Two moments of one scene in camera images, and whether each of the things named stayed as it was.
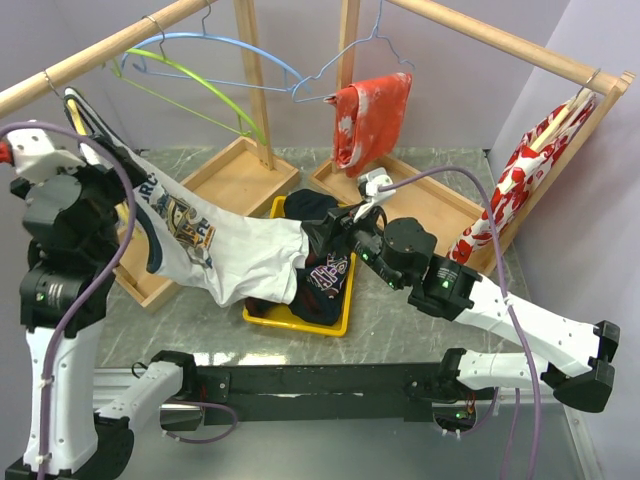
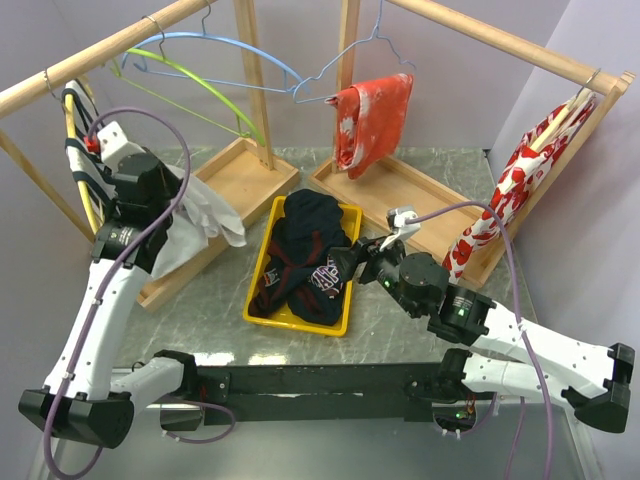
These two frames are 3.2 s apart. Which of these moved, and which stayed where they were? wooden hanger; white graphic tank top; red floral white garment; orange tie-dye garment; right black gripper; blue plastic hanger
Moved: white graphic tank top; right black gripper
Stayed: orange tie-dye garment; blue plastic hanger; red floral white garment; wooden hanger
